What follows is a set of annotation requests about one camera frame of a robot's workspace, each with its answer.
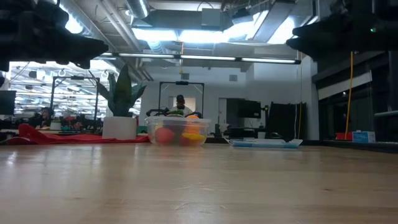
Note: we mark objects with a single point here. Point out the small yellow toy banana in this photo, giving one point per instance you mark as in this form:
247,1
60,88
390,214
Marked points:
194,137

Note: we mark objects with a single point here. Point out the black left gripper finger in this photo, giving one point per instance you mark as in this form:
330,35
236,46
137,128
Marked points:
83,63
88,46

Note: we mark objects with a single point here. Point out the white plant pot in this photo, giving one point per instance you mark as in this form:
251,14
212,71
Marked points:
119,128

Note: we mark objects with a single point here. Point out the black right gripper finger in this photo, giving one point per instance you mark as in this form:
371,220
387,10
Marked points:
311,46
320,29

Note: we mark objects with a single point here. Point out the black monitor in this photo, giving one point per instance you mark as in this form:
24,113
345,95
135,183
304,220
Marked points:
7,102

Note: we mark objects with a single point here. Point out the red cloth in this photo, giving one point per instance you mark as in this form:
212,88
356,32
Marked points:
62,138

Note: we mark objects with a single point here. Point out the clear lid with blue rim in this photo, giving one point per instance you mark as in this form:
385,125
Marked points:
264,143

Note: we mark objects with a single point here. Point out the large red toy strawberry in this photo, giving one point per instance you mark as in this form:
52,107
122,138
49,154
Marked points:
164,136

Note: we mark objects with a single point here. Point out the black robot station frame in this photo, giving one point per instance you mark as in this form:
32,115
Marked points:
182,83
74,77

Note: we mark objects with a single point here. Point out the green artificial plant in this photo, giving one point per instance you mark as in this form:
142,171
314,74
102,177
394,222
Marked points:
122,93

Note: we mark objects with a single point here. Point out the long ceiling light bar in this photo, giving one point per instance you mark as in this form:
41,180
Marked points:
205,58

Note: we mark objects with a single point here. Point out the clear plastic container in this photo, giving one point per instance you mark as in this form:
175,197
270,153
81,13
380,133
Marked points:
177,123

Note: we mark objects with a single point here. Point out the person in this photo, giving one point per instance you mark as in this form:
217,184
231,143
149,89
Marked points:
45,116
181,107

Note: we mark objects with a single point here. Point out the black partition panel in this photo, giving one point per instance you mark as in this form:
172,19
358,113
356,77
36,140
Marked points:
287,121

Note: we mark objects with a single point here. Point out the blue box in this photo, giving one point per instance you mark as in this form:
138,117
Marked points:
363,137

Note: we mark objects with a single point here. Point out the red plastic bin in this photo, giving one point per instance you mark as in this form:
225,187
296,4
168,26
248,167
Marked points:
343,136

